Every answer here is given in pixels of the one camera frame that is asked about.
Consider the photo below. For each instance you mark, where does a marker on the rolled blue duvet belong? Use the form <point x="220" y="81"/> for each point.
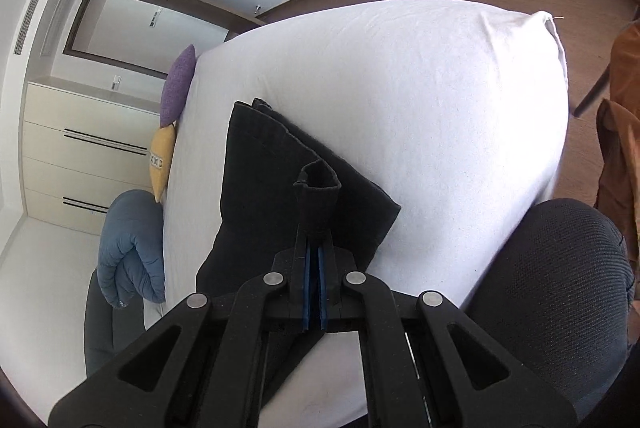
<point x="132" y="238"/>

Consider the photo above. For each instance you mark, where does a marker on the purple pillow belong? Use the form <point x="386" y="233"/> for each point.
<point x="177" y="83"/>

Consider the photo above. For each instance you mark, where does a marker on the black denim pants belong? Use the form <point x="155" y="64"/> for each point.
<point x="260" y="188"/>

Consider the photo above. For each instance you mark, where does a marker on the hallway wall control panel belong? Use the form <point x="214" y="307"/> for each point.
<point x="155" y="18"/>

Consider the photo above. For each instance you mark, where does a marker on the white ceiling air vent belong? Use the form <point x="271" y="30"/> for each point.
<point x="35" y="8"/>

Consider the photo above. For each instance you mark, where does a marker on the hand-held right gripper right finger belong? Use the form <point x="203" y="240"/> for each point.
<point x="325" y="288"/>

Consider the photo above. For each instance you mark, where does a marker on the bed with white sheet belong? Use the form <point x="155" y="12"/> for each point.
<point x="400" y="108"/>

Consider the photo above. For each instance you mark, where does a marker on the dark grey padded headboard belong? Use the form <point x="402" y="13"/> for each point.
<point x="100" y="333"/>

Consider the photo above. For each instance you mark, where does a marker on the yellow pillow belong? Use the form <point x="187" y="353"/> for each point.
<point x="162" y="158"/>

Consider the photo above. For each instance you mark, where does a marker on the orange brown cloth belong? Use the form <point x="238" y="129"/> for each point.
<point x="622" y="148"/>

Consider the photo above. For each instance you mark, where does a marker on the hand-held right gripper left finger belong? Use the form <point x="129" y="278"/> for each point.
<point x="305" y="288"/>

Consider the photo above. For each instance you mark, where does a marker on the white wall switch panel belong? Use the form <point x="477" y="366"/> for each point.
<point x="116" y="83"/>

